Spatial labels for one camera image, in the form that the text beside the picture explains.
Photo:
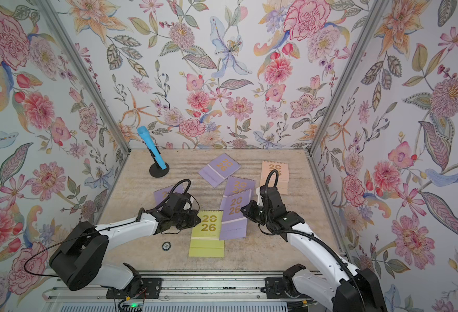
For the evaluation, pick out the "peach 2026 calendar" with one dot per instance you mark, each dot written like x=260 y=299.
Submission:
x=283 y=174

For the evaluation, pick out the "left aluminium corner post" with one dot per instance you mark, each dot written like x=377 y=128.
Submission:
x=54 y=23

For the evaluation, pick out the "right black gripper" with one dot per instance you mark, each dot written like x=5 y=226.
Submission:
x=250 y=213

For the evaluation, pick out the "blue microphone on black stand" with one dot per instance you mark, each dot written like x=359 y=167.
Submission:
x=159 y=168

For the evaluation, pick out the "small black round disc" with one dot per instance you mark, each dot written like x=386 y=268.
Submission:
x=166 y=246

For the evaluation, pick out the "aluminium corner post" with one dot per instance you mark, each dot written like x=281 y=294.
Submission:
x=54 y=23
x=372 y=19

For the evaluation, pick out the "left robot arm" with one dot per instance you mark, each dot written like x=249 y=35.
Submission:
x=79 y=260

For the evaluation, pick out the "lime green 2026 calendar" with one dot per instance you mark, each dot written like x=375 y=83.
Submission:
x=205 y=237

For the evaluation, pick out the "purple calendar back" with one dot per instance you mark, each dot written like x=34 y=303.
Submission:
x=220 y=169

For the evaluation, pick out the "purple calendar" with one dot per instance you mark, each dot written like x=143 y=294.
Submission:
x=234 y=223
x=235 y=185
x=161 y=194
x=220 y=169

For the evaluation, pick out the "right aluminium corner post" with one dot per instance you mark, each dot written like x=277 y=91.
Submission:
x=372 y=19

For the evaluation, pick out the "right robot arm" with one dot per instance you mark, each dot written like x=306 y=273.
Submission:
x=342 y=286

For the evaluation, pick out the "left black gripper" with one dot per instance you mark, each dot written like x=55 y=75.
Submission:
x=194 y=216

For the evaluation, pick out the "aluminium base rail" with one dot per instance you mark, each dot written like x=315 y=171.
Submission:
x=185 y=291

